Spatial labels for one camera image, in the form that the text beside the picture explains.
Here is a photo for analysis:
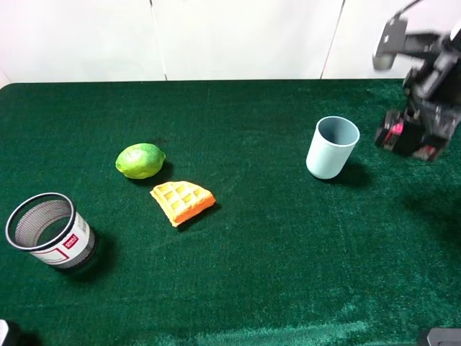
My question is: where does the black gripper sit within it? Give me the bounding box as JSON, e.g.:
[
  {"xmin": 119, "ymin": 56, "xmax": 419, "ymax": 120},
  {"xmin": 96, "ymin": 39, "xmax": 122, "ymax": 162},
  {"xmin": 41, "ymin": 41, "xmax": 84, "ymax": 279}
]
[{"xmin": 394, "ymin": 32, "xmax": 460, "ymax": 156}]

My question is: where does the black pink small box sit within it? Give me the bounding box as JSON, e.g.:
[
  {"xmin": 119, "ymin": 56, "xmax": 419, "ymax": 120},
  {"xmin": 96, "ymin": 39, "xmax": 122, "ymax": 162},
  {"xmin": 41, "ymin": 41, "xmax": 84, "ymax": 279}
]
[{"xmin": 375, "ymin": 110, "xmax": 449, "ymax": 161}]

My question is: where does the black white object bottom left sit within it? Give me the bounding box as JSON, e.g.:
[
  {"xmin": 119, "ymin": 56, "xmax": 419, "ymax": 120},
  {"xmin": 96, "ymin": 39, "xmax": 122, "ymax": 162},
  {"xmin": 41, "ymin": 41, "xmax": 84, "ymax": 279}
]
[{"xmin": 0, "ymin": 319, "xmax": 20, "ymax": 346}]

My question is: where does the light blue plastic cup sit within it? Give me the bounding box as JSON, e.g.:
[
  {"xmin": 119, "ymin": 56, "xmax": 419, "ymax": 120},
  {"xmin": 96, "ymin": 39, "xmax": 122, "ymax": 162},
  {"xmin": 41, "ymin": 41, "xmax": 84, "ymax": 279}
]
[{"xmin": 306, "ymin": 116, "xmax": 360, "ymax": 179}]

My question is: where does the dark device bottom right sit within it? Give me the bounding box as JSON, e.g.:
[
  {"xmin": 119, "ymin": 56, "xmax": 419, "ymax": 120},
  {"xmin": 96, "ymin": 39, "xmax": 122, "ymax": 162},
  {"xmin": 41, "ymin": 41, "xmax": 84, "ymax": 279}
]
[{"xmin": 416, "ymin": 327, "xmax": 461, "ymax": 346}]

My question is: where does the orange waffle piece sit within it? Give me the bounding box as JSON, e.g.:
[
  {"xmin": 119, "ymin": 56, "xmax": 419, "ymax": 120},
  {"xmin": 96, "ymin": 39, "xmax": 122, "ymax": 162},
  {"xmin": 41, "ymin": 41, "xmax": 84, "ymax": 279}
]
[{"xmin": 150, "ymin": 181, "xmax": 216, "ymax": 227}]

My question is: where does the green lime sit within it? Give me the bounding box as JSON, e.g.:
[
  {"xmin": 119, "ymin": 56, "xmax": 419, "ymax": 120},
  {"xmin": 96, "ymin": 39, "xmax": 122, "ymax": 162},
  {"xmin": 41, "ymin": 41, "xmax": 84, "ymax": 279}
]
[{"xmin": 115, "ymin": 143, "xmax": 166, "ymax": 179}]

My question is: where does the green velvet table cloth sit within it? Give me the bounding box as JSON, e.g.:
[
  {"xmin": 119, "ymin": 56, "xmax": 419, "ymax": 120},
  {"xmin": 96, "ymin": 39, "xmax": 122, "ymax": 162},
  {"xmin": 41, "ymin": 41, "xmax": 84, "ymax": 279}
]
[{"xmin": 1, "ymin": 80, "xmax": 460, "ymax": 345}]

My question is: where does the black mesh pen holder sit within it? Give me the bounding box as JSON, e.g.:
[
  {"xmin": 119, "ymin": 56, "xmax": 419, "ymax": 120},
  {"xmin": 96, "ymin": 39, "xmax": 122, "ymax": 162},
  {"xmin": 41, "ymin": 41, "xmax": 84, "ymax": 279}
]
[{"xmin": 5, "ymin": 192, "xmax": 98, "ymax": 271}]

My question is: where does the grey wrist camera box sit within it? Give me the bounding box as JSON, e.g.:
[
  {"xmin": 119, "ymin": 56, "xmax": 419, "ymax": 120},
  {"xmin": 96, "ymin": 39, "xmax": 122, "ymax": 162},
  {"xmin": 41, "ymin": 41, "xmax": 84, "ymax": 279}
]
[{"xmin": 372, "ymin": 17, "xmax": 408, "ymax": 71}]

